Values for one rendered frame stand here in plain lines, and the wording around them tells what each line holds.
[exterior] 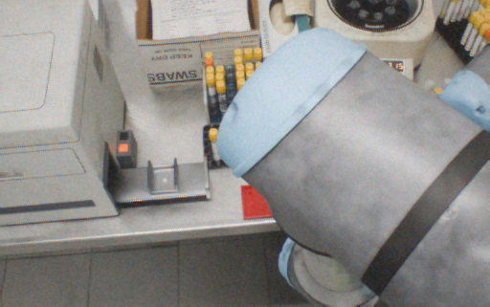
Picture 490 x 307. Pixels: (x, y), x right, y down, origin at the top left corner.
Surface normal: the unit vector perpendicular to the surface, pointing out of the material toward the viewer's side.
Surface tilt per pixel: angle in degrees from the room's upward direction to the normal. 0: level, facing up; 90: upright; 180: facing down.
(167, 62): 87
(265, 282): 0
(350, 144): 23
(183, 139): 0
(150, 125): 0
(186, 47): 95
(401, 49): 90
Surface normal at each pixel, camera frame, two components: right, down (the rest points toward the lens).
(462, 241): -0.33, -0.04
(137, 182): -0.04, -0.54
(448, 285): -0.36, 0.27
